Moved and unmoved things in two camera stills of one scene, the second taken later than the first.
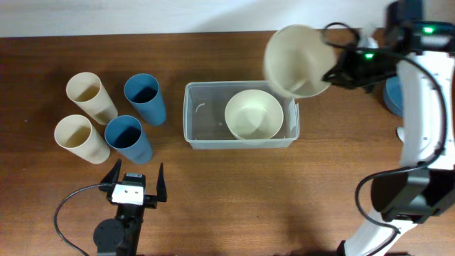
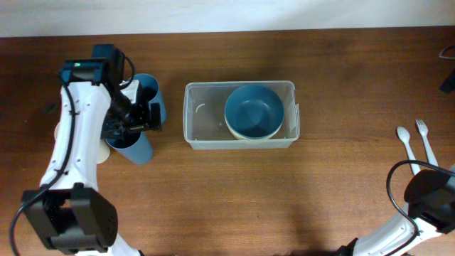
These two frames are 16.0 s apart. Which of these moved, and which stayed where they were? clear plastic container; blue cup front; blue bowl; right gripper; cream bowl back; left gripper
Moved: right gripper; blue bowl; cream bowl back; left gripper
Stayed: blue cup front; clear plastic container
